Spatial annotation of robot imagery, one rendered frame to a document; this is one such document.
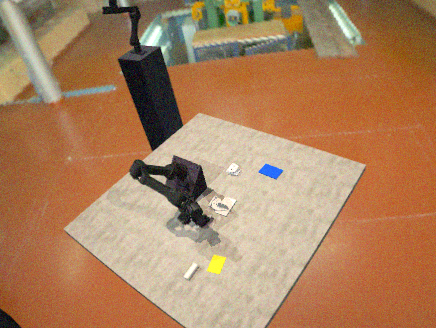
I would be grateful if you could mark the blue flat plate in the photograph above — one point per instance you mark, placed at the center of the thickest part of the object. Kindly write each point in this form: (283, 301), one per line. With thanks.
(271, 171)

